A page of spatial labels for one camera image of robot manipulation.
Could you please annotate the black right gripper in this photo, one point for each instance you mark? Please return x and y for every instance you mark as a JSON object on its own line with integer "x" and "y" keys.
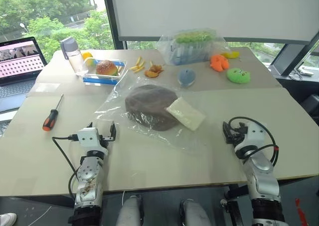
{"x": 239, "y": 134}

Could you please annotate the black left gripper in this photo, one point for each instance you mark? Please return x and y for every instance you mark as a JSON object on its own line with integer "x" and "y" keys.
{"x": 107, "y": 138}

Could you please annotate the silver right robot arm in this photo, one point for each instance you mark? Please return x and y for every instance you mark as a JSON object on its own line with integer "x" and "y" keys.
{"x": 261, "y": 176}

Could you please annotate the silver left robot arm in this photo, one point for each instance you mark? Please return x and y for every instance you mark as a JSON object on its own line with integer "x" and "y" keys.
{"x": 88, "y": 171}

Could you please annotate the clear plastic hat bag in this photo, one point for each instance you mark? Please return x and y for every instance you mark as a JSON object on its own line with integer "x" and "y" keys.
{"x": 154, "y": 141}

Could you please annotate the white flat packet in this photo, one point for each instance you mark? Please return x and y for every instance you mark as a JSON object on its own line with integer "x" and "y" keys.
{"x": 186, "y": 114}

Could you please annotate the white and blue tray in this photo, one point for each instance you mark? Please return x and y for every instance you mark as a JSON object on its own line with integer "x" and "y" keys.
{"x": 99, "y": 79}

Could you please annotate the green plush toy with face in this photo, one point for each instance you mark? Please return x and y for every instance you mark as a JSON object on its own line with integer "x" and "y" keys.
{"x": 238, "y": 75}

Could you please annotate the toy hamburger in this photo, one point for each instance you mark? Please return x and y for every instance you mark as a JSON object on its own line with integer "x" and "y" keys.
{"x": 106, "y": 68}

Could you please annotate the yellow toy fruit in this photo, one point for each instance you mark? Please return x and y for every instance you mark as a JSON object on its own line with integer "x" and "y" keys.
{"x": 87, "y": 55}
{"x": 90, "y": 62}

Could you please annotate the yellow toy fry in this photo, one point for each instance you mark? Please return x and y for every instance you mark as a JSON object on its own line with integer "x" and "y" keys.
{"x": 139, "y": 70}
{"x": 133, "y": 68}
{"x": 142, "y": 63}
{"x": 138, "y": 60}

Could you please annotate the blue grey plush toy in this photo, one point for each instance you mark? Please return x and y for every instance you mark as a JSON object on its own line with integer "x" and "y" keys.
{"x": 187, "y": 77}

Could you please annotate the orange plush toy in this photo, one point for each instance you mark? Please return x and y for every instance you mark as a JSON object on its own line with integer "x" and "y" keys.
{"x": 218, "y": 63}

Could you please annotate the black table leg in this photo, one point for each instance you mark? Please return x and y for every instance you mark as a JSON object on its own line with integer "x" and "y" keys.
{"x": 234, "y": 206}

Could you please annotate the clear bottle with grey lid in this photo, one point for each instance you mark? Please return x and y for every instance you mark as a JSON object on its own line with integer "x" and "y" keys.
{"x": 74, "y": 58}

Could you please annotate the orange toy chips pile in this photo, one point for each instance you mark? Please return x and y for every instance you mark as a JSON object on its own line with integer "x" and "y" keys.
{"x": 154, "y": 71}

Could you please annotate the yellow plush toy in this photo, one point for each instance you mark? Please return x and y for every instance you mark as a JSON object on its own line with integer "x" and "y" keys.
{"x": 230, "y": 54}

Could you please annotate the black chair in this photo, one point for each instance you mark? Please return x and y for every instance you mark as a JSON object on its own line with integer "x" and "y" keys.
{"x": 311, "y": 109}

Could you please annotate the clear bag with green contents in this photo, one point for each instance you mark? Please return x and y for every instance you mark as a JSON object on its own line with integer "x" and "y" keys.
{"x": 189, "y": 49}

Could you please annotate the black board stand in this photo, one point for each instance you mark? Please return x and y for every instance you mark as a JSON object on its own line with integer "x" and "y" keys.
{"x": 291, "y": 59}

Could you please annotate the open laptop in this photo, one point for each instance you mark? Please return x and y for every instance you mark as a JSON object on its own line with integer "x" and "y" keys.
{"x": 17, "y": 74}

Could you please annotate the white power strip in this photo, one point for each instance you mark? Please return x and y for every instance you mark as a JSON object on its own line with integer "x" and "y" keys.
{"x": 307, "y": 72}

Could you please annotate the red orange floor object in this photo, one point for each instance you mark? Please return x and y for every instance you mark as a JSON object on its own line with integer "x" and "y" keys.
{"x": 301, "y": 212}

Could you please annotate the black window pillar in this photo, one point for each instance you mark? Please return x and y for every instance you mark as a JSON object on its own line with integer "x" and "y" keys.
{"x": 113, "y": 19}

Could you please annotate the white board panel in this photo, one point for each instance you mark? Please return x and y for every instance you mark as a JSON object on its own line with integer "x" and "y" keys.
{"x": 211, "y": 12}

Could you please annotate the white shoe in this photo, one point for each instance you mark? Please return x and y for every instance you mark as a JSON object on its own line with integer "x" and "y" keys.
{"x": 7, "y": 219}

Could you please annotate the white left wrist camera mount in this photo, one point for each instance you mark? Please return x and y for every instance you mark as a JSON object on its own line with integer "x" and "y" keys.
{"x": 87, "y": 137}

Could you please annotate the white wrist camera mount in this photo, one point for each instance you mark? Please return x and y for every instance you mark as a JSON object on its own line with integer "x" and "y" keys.
{"x": 254, "y": 134}
{"x": 87, "y": 137}

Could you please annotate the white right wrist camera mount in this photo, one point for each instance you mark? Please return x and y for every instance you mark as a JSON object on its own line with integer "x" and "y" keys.
{"x": 254, "y": 134}

